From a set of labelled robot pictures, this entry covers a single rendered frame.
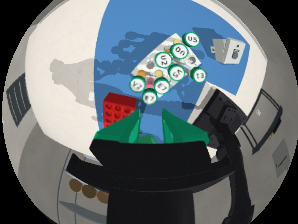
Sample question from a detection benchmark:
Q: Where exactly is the green tube rack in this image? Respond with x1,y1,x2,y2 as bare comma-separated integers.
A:
139,134,158,144

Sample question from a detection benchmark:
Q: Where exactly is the conical tube with orange liquid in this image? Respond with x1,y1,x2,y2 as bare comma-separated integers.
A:
129,70,146,93

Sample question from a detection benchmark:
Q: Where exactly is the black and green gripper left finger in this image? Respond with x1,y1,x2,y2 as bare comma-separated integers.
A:
93,109,141,143

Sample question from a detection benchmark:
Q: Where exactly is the clear conical tube with pink liquid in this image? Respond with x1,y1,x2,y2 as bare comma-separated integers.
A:
142,77,158,105

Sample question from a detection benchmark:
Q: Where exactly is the white test tube rack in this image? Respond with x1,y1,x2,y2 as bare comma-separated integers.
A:
131,33,201,88

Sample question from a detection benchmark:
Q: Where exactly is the red tube rack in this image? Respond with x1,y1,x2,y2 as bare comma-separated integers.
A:
103,92,137,128

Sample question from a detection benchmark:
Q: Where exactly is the centrifuge tube with dark green cap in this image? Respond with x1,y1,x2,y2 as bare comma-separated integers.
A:
164,43,188,59

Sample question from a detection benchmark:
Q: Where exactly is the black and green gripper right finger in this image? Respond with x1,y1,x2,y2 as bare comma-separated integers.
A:
162,109,209,146

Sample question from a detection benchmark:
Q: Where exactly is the blue bench mat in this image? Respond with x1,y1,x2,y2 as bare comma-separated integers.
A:
94,0,250,144

